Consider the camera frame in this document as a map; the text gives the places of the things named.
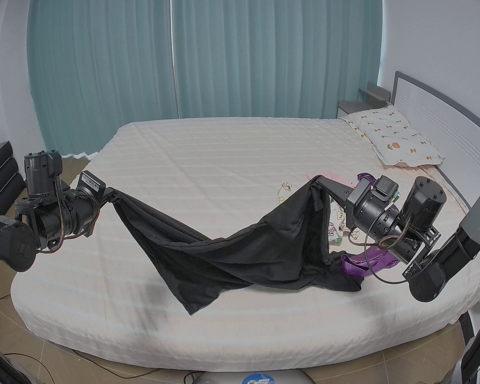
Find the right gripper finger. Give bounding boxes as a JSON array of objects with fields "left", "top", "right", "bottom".
[{"left": 316, "top": 175, "right": 356, "bottom": 206}]

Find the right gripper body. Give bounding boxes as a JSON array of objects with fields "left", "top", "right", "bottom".
[{"left": 345, "top": 179, "right": 402, "bottom": 241}]

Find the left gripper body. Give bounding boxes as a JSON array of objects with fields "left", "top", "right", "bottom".
[{"left": 41, "top": 187, "right": 113, "bottom": 241}]

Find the black T-shirt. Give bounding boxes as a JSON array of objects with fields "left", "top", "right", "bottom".
[{"left": 110, "top": 178, "right": 363, "bottom": 318}]

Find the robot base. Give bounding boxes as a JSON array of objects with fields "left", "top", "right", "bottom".
[{"left": 202, "top": 369, "right": 316, "bottom": 384}]

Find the bed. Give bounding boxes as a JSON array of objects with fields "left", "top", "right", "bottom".
[{"left": 10, "top": 70, "right": 480, "bottom": 380}]

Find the pink garment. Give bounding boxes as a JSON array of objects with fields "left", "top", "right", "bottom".
[{"left": 319, "top": 172, "right": 357, "bottom": 188}]

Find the white printed pyjama top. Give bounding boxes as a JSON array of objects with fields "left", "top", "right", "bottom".
[{"left": 275, "top": 182, "right": 350, "bottom": 245}]

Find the purple garment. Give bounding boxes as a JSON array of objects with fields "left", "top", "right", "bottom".
[{"left": 340, "top": 172, "right": 403, "bottom": 281}]

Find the black chest of drawers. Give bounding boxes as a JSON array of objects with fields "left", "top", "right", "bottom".
[{"left": 0, "top": 140, "right": 25, "bottom": 219}]

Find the white printed pillow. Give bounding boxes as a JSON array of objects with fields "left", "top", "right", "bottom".
[{"left": 339, "top": 106, "right": 445, "bottom": 167}]

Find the grey bedside table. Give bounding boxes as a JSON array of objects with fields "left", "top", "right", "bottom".
[{"left": 337, "top": 82, "right": 393, "bottom": 121}]

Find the blue-green curtain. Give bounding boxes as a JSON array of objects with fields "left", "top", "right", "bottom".
[
  {"left": 170, "top": 0, "right": 384, "bottom": 121},
  {"left": 26, "top": 0, "right": 179, "bottom": 159}
]

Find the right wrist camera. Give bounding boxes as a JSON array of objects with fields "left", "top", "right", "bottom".
[{"left": 374, "top": 175, "right": 399, "bottom": 199}]

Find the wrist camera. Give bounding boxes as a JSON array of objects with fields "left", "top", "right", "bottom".
[
  {"left": 374, "top": 175, "right": 399, "bottom": 199},
  {"left": 77, "top": 170, "right": 107, "bottom": 202}
]

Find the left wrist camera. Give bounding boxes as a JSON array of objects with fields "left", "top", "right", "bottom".
[{"left": 77, "top": 170, "right": 107, "bottom": 202}]

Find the black cable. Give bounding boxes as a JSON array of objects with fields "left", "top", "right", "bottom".
[{"left": 347, "top": 229, "right": 412, "bottom": 286}]

